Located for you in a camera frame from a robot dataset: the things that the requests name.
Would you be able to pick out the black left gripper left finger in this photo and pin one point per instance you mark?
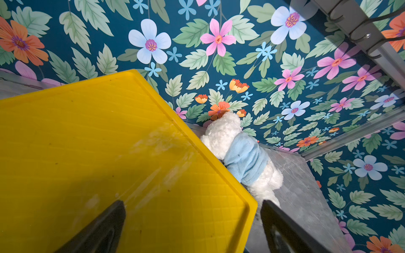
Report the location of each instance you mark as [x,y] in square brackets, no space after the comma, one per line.
[101,235]

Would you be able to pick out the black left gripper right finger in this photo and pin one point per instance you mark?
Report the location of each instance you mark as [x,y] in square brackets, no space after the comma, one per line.
[284,235]

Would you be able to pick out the yellow drawer cabinet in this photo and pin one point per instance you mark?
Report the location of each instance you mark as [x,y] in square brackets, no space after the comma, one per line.
[69,152]

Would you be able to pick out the white teddy bear blue shirt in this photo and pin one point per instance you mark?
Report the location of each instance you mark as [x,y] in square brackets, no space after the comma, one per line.
[243,157]

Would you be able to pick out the black hook rail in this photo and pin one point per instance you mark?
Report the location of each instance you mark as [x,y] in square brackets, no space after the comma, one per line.
[363,26]

